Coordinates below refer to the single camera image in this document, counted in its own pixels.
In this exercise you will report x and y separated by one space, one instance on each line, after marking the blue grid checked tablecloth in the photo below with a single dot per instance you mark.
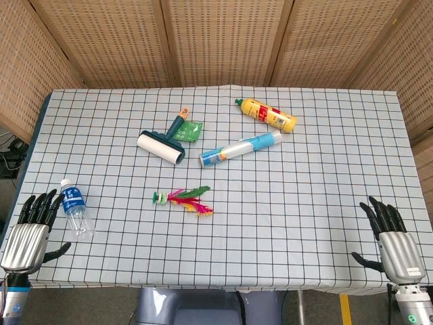
216 186

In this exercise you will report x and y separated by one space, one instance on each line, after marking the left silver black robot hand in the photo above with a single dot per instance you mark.
25 238

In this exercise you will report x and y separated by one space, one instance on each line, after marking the clear blue plastic roll tube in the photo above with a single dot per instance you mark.
238 149

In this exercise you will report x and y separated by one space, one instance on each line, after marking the clear water bottle blue label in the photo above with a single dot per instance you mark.
75 210

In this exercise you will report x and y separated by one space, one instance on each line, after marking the woven bamboo folding screen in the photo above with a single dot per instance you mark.
216 44

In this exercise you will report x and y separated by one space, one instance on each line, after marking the green paper packet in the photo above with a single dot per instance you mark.
188 131

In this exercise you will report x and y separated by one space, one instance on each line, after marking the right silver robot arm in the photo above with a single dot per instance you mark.
411 303

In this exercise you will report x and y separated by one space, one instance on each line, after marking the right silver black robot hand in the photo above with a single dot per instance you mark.
399 252

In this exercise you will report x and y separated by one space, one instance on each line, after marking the yellow bottle green cap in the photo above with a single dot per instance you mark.
267 114

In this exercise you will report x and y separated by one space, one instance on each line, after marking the feather shuttlecock toy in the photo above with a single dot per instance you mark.
186 200

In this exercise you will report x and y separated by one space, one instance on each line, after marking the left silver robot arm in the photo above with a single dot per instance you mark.
13 298

